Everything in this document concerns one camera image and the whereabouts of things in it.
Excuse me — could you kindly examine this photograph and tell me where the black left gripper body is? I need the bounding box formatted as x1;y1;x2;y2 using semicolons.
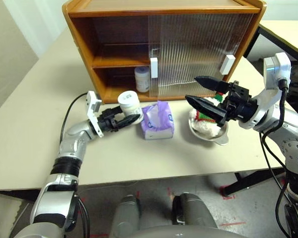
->
97;108;126;133

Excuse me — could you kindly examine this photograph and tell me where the steel bowl with handles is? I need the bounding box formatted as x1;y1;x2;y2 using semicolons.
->
188;109;229;146

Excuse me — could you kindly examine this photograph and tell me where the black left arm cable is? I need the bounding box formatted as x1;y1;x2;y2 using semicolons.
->
60;93;90;238

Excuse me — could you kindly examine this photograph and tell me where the black table leg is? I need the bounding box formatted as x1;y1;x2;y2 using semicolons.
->
223;171;288;199

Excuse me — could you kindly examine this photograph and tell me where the beige table with black frame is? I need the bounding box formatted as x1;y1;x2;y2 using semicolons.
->
245;19;298;75

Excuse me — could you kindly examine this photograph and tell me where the ribbed clear sliding door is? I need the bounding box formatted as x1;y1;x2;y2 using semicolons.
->
160;13;254;96
148;14;239;98

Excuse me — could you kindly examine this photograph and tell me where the wooden cabinet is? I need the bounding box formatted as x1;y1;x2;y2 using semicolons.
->
62;0;267;104

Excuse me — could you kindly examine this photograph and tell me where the brown wooden shelf board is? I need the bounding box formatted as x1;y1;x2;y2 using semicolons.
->
91;56;151;69

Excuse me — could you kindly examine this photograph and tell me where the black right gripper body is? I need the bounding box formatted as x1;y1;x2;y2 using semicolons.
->
222;80;258;123

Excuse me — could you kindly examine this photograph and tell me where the grey robot torso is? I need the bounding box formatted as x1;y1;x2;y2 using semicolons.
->
89;224;244;238

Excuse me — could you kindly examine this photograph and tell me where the grey left robot leg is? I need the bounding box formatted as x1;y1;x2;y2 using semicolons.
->
111;194;142;233

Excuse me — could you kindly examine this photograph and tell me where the purple tissue pack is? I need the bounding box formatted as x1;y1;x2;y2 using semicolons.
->
140;100;175;141

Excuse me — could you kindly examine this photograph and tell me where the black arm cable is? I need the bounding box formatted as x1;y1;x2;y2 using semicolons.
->
260;78;295;238
60;93;90;238

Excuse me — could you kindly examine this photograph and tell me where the grey robot leg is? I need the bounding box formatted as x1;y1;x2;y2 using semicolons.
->
172;192;218;229
111;194;142;233

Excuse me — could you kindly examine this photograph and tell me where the grey right robot leg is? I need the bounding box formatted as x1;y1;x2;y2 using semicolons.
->
172;192;218;229

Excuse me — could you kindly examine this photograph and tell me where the white plush toy striped sweater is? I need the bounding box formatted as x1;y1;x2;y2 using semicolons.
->
189;92;226;138

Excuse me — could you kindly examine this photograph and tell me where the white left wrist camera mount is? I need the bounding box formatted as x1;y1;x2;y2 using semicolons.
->
85;90;105;138

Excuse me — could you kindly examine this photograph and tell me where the white door handle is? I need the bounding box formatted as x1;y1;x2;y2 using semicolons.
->
220;55;236;75
149;57;159;79

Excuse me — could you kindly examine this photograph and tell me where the white jar with blue label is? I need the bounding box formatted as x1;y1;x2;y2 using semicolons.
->
134;66;151;93
117;91;143;124

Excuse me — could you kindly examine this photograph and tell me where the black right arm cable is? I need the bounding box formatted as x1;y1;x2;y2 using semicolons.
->
260;78;295;238

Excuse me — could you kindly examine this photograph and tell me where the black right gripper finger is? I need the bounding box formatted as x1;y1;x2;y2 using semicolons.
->
185;94;228;127
194;75;230;92

